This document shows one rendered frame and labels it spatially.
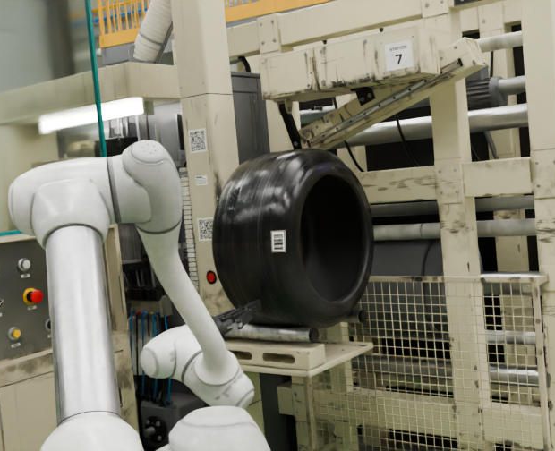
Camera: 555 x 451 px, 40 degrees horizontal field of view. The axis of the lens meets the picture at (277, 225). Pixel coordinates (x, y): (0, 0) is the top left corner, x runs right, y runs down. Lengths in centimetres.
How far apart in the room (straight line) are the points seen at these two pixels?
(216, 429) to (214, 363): 64
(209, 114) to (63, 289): 125
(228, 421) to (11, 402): 131
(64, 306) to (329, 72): 144
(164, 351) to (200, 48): 106
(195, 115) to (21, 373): 96
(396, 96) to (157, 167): 125
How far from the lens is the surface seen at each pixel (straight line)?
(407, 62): 239
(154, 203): 150
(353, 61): 249
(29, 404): 244
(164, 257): 164
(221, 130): 252
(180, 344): 190
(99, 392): 127
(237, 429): 116
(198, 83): 253
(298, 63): 260
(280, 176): 219
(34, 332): 248
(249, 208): 218
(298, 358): 225
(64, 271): 139
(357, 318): 247
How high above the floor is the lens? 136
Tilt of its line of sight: 3 degrees down
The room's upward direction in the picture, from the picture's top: 5 degrees counter-clockwise
